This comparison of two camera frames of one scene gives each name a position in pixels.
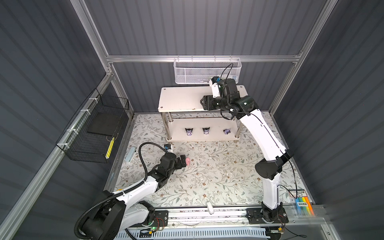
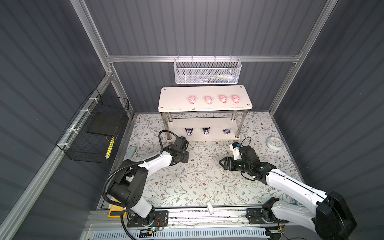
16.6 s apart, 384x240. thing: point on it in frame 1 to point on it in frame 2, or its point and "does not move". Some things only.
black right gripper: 207,102 to 227,160
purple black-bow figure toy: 227,131 does not move
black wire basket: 90,136 does not move
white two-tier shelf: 183,118 does not move
